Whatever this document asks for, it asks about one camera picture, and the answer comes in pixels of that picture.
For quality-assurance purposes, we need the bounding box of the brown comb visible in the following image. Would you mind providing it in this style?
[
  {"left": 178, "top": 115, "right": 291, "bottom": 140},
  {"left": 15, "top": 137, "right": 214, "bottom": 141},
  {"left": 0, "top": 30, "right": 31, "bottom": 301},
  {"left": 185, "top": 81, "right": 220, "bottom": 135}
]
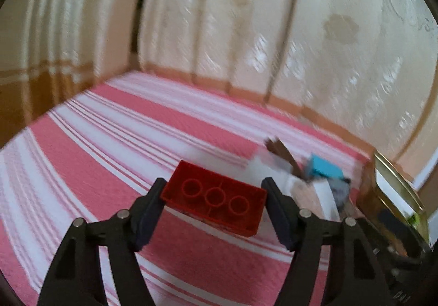
[{"left": 264, "top": 138, "right": 303, "bottom": 178}]

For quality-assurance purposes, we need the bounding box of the red white striped cloth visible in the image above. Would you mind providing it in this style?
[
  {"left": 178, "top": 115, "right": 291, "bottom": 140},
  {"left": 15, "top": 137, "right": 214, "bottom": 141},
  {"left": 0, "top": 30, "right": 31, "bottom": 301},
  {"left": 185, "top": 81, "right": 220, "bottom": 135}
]
[{"left": 1, "top": 72, "right": 367, "bottom": 305}]

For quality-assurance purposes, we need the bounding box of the cream floral curtain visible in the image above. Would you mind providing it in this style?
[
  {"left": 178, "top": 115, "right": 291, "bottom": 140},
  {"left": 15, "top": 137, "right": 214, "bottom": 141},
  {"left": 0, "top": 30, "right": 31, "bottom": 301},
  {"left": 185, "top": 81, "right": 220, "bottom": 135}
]
[{"left": 138, "top": 0, "right": 437, "bottom": 175}]

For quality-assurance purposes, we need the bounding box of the blue toy building brick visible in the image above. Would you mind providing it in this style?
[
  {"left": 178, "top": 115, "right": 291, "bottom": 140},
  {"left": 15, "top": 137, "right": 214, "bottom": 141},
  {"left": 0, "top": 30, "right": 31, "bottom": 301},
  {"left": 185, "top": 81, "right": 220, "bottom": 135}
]
[{"left": 304, "top": 154, "right": 344, "bottom": 179}]

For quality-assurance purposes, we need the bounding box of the gold metal tin box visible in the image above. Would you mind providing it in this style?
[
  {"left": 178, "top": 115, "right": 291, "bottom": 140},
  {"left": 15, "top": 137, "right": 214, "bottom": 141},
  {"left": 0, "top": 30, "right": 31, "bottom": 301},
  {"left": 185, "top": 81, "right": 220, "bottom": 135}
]
[{"left": 356, "top": 150, "right": 430, "bottom": 259}]

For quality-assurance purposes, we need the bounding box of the red toy building brick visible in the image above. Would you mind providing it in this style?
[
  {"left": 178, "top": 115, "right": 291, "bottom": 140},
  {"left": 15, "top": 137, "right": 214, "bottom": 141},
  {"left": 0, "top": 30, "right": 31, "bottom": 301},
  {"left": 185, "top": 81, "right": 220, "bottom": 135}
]
[{"left": 161, "top": 161, "right": 267, "bottom": 237}]

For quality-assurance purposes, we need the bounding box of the cream patterned side curtain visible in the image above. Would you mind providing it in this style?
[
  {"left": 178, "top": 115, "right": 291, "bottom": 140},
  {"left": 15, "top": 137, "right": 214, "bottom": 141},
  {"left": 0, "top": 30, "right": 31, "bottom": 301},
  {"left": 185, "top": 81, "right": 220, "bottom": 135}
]
[{"left": 1, "top": 0, "right": 138, "bottom": 143}]

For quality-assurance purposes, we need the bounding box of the white power adapter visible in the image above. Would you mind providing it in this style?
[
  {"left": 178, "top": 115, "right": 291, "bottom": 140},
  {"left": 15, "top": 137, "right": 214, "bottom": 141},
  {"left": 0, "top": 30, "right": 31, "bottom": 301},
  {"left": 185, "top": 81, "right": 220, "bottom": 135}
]
[{"left": 246, "top": 151, "right": 340, "bottom": 221}]

